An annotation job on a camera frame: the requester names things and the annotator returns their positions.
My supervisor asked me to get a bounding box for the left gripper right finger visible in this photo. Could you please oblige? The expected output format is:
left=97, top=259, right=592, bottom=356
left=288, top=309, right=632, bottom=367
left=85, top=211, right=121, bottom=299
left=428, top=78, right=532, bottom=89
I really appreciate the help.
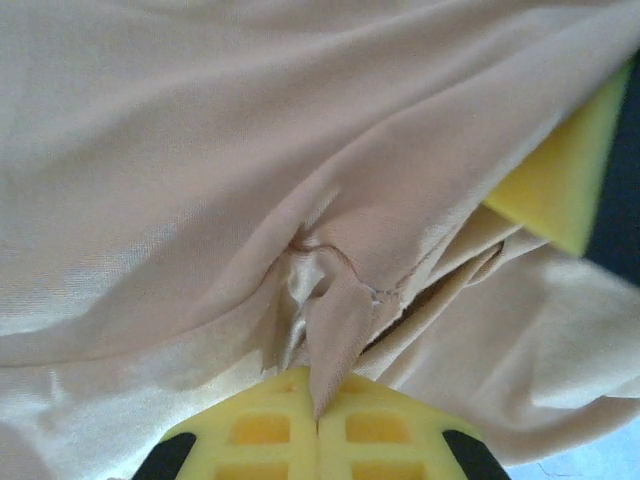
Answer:
left=315, top=373, right=511, bottom=480

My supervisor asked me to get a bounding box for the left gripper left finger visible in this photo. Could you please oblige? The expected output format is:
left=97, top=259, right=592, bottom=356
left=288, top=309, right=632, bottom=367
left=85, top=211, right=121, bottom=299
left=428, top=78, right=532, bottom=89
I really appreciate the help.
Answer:
left=132, top=364, right=321, bottom=480

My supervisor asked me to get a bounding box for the tan orange t-shirt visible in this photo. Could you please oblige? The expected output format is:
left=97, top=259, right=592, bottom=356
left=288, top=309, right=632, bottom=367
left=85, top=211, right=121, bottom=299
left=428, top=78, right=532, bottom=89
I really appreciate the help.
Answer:
left=0, top=0, right=640, bottom=480

